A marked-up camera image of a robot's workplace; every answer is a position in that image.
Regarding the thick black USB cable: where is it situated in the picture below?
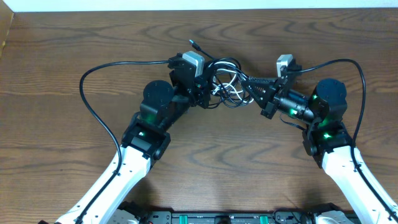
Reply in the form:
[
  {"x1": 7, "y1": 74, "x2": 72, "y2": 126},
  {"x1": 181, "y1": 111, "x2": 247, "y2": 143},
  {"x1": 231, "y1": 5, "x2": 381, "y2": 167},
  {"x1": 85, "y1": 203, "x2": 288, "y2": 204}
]
[{"x1": 188, "y1": 39, "x2": 252, "y2": 109}]

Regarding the thin black cable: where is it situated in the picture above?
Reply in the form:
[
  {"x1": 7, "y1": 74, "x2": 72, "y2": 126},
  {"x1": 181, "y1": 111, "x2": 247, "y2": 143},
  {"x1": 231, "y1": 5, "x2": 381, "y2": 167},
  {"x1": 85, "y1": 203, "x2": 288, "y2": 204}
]
[{"x1": 208, "y1": 68, "x2": 307, "y2": 131}]

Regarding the white USB cable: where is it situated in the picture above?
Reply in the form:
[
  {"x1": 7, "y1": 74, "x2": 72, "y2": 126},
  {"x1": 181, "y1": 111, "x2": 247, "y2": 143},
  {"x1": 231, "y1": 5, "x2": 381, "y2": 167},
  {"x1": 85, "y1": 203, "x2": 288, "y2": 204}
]
[{"x1": 211, "y1": 60, "x2": 253, "y2": 105}]

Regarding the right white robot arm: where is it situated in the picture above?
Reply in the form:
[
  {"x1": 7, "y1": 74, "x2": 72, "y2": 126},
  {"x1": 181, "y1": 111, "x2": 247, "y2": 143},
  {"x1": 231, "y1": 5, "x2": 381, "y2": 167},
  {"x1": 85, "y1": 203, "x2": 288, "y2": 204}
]
[{"x1": 241, "y1": 62, "x2": 397, "y2": 223}]

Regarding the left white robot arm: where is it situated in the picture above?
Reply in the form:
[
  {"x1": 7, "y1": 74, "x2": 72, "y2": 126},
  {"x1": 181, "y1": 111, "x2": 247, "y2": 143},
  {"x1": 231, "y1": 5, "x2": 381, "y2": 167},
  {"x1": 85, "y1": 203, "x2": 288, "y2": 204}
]
[{"x1": 57, "y1": 51, "x2": 211, "y2": 223}]

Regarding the cardboard side panel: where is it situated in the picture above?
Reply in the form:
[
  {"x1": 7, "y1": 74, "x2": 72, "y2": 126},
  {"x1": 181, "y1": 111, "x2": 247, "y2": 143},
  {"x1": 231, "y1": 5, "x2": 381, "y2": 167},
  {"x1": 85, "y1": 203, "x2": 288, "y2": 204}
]
[{"x1": 0, "y1": 0, "x2": 14, "y2": 55}]

